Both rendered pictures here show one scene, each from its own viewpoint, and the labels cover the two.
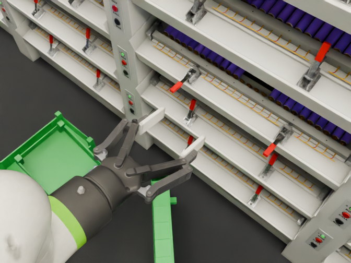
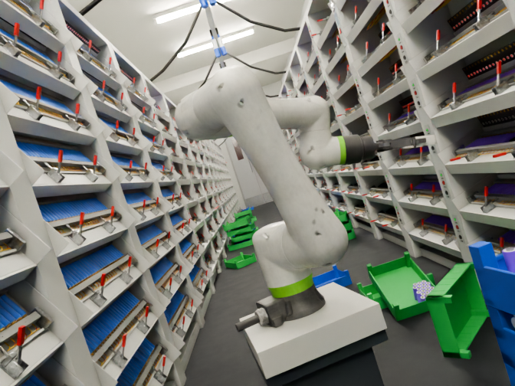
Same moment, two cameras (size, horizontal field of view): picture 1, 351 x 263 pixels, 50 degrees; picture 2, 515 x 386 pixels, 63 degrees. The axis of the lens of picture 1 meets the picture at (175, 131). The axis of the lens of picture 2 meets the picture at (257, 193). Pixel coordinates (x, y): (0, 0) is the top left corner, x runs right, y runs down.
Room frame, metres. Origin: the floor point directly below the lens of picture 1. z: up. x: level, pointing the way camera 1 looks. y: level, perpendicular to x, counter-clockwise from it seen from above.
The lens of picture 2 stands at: (-0.92, -0.66, 0.73)
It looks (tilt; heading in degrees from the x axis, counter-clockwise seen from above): 2 degrees down; 49
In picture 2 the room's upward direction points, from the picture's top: 18 degrees counter-clockwise
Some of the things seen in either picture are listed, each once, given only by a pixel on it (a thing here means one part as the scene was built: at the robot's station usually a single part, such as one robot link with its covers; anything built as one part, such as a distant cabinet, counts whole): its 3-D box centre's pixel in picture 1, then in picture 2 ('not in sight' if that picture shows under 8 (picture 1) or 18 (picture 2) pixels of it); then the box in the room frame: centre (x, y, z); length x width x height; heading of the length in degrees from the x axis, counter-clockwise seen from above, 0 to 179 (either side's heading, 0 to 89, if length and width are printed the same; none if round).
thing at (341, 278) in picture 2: not in sight; (319, 282); (0.74, 1.00, 0.04); 0.30 x 0.20 x 0.08; 149
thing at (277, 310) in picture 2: not in sight; (278, 307); (-0.22, 0.21, 0.37); 0.26 x 0.15 x 0.06; 160
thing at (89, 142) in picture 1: (47, 155); (395, 286); (0.68, 0.48, 0.04); 0.30 x 0.20 x 0.08; 139
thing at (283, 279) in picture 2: not in sight; (284, 256); (-0.17, 0.19, 0.49); 0.16 x 0.13 x 0.19; 88
